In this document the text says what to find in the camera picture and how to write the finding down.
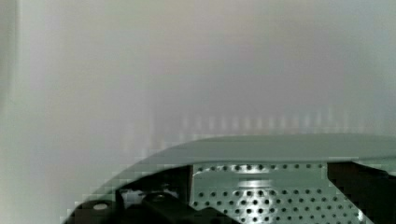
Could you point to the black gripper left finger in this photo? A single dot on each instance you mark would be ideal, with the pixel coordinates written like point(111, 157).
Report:
point(174, 181)

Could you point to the green plastic strainer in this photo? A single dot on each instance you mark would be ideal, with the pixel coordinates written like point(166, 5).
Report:
point(270, 179)

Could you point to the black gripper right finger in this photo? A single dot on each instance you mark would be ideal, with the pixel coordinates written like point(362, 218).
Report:
point(372, 190)

